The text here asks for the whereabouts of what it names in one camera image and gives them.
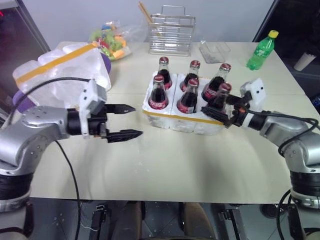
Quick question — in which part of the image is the clear bag of colourful toys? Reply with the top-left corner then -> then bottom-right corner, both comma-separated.
88,19 -> 147,62

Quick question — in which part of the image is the white foam box yellow tape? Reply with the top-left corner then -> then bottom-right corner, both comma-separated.
12,41 -> 112,111

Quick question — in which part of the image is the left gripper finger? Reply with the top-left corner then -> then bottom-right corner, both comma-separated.
107,129 -> 144,144
104,103 -> 137,116

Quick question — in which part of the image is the black table bracket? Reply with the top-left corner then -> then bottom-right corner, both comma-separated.
91,203 -> 111,236
218,206 -> 249,240

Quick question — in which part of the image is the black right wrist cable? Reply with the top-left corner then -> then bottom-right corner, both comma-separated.
246,109 -> 320,157

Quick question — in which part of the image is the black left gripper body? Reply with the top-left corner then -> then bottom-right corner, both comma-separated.
87,103 -> 110,139

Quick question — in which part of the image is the glass cola bottle red cap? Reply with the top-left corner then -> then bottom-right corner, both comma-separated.
147,74 -> 169,110
207,82 -> 233,115
157,56 -> 174,90
179,59 -> 202,92
176,78 -> 200,114
201,63 -> 232,102

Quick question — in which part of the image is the white foam crate yellow tape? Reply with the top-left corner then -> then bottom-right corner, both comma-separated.
141,71 -> 232,136

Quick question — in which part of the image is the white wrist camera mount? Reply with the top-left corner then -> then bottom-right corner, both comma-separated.
79,79 -> 108,140
239,77 -> 267,128

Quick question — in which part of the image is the silver wire rack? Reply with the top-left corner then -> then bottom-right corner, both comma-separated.
147,5 -> 196,56

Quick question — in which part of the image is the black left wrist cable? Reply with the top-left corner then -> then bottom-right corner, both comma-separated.
4,76 -> 91,126

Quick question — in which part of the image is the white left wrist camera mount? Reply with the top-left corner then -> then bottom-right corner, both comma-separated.
79,79 -> 108,140

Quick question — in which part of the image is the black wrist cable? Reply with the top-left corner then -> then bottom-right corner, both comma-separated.
246,109 -> 320,157
4,76 -> 91,126

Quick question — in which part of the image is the long thin black cable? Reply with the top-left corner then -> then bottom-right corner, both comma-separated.
276,188 -> 294,240
55,139 -> 82,240

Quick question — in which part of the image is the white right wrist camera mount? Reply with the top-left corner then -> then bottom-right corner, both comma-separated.
239,77 -> 267,128

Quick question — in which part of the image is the wooden chopstick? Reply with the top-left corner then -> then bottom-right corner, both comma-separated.
139,1 -> 154,23
138,1 -> 152,26

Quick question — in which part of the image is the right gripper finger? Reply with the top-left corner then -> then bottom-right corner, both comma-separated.
200,106 -> 232,129
226,94 -> 247,107

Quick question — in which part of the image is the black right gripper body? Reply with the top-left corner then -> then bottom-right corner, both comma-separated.
228,91 -> 252,127

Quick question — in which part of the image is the green soda bottle yellow cap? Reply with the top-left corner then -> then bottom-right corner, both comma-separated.
245,29 -> 280,71

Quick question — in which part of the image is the clear plastic container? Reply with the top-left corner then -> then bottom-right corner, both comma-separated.
199,39 -> 231,65

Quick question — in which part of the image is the purple plastic basin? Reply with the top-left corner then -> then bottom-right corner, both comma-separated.
12,53 -> 113,115

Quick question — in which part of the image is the white paper cup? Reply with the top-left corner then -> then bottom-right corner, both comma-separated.
293,51 -> 317,72

